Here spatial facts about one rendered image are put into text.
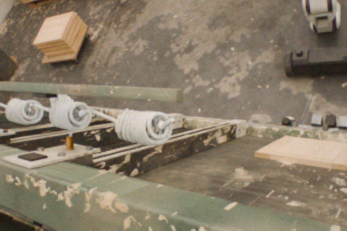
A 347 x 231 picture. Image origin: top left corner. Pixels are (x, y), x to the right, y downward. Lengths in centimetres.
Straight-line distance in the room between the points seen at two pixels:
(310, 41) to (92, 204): 248
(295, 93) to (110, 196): 238
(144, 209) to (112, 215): 7
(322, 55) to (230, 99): 79
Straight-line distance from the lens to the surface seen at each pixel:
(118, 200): 51
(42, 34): 451
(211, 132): 133
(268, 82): 289
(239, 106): 284
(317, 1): 241
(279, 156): 121
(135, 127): 63
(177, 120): 178
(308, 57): 273
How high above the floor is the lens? 233
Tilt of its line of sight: 50 degrees down
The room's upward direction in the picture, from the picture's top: 46 degrees counter-clockwise
